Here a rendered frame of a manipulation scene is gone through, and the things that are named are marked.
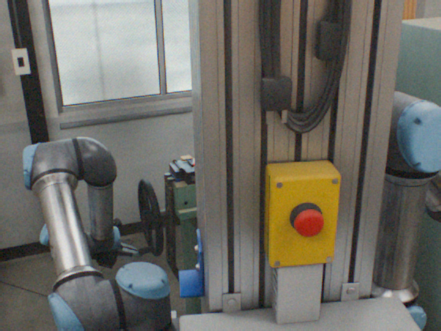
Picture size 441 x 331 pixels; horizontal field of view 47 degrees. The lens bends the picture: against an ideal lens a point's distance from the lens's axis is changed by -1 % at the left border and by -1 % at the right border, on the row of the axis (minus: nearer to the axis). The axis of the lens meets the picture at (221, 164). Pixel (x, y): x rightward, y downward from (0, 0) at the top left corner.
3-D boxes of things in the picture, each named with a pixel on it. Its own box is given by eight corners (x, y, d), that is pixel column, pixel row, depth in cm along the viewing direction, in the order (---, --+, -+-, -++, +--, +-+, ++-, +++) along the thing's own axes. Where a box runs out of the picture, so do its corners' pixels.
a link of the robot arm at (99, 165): (113, 122, 141) (114, 230, 176) (73, 128, 137) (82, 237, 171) (124, 150, 134) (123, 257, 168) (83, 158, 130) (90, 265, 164)
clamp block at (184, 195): (166, 194, 192) (164, 172, 188) (200, 187, 197) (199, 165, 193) (178, 211, 179) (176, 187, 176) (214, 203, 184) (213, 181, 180)
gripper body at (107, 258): (109, 258, 186) (79, 250, 180) (119, 238, 184) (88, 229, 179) (113, 269, 179) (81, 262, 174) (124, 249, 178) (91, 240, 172)
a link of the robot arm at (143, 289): (179, 325, 118) (176, 278, 113) (122, 343, 113) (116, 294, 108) (163, 296, 128) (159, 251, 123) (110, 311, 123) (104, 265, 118)
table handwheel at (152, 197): (131, 192, 204) (139, 169, 178) (179, 184, 211) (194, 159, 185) (146, 263, 196) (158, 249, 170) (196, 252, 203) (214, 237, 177)
